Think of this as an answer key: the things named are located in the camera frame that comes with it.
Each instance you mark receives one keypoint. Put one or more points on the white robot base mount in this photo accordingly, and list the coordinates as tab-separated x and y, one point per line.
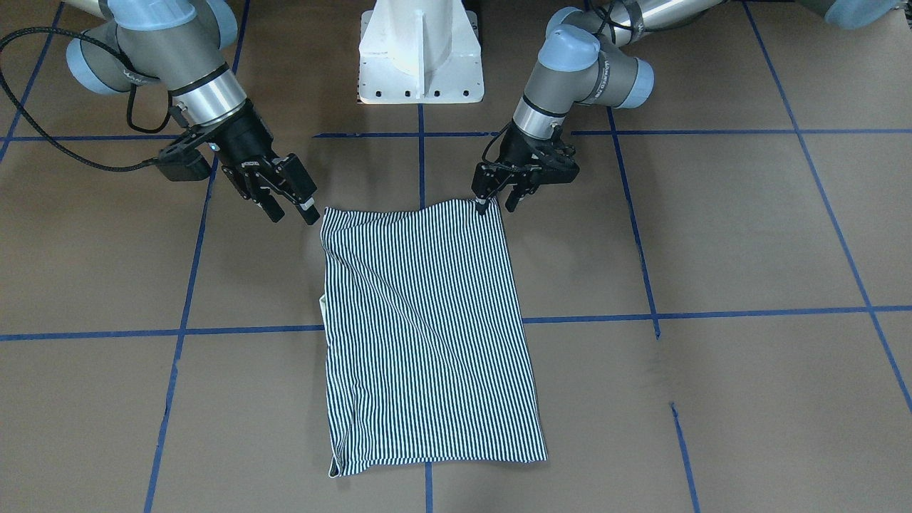
421	52

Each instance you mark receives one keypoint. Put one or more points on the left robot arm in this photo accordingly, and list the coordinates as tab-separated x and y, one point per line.
581	63

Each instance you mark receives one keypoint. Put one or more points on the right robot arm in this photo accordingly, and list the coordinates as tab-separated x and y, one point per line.
179	44

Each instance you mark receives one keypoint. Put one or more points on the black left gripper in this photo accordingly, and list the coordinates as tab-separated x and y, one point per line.
525	149

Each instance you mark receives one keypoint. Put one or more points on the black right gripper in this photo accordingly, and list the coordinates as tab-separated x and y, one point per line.
244	140

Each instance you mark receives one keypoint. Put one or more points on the navy white striped polo shirt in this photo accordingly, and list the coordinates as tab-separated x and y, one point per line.
427	359

